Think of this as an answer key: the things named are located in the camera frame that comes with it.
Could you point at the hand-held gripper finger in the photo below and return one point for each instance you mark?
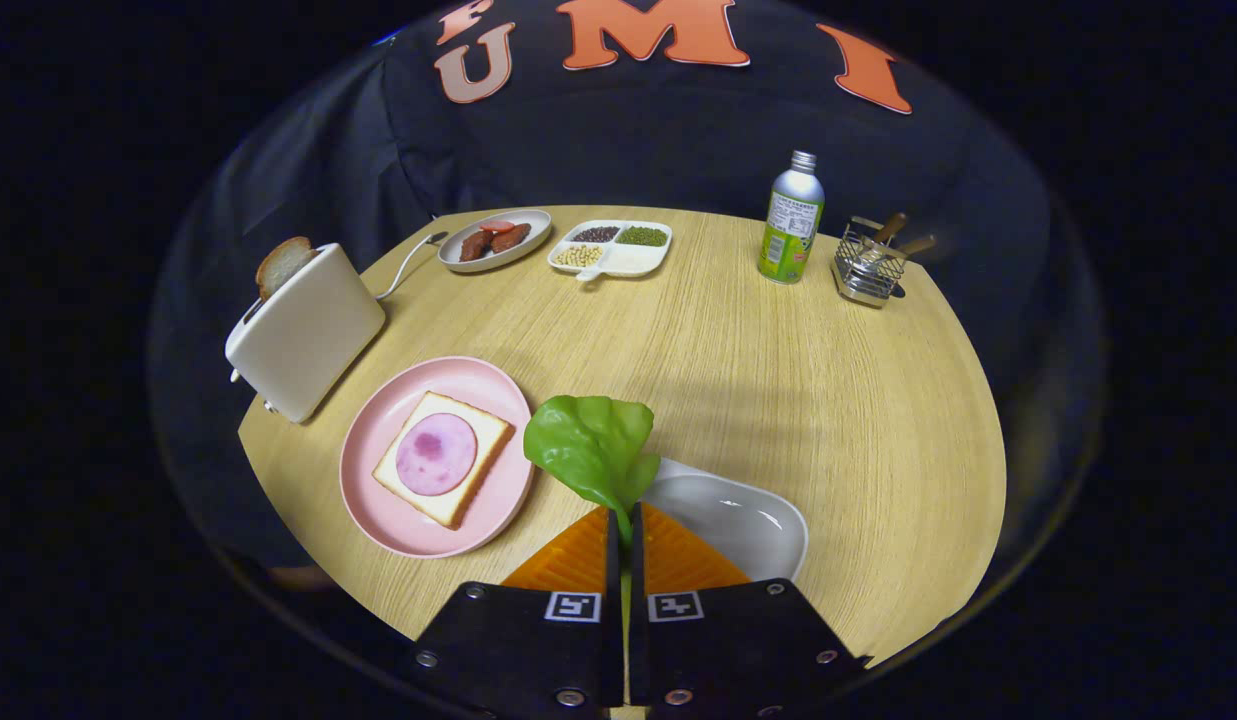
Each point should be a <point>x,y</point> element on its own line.
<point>613,575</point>
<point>636,575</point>

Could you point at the green lettuce leaf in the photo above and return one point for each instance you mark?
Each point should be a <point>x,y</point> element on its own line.
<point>588,445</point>

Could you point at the toasted bread slice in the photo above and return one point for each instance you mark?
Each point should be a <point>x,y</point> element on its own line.
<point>283,262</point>

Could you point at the white oval dish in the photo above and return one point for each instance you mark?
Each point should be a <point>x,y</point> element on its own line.
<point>738,520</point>

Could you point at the white bread slice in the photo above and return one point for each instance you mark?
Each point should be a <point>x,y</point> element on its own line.
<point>486,423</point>

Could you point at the pink ham slice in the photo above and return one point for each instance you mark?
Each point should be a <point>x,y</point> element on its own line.
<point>436,455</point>

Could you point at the pink plate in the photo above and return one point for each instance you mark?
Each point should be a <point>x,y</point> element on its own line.
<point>478,375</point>

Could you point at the white divided dish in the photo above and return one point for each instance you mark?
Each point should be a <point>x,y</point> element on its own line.
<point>633,260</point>

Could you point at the pile of soybeans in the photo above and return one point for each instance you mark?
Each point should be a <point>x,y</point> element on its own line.
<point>578,256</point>

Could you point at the pile of green beans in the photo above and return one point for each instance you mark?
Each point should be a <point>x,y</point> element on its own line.
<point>643,236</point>

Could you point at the pile of red beans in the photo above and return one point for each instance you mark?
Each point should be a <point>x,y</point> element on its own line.
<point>596,234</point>

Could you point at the brown grilled meat piece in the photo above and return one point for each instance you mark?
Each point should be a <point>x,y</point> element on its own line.
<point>511,238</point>
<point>475,246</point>

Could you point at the grey round plate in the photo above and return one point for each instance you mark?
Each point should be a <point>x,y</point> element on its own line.
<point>538,228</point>

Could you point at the red sausage slice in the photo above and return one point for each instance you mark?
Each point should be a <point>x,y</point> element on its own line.
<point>496,226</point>

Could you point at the green and silver bottle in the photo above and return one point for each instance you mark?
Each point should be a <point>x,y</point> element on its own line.
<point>790,240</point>

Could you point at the white toaster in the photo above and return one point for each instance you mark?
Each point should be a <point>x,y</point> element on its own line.
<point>308,330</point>

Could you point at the black backdrop cloth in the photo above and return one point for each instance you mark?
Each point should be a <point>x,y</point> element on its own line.
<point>678,130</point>

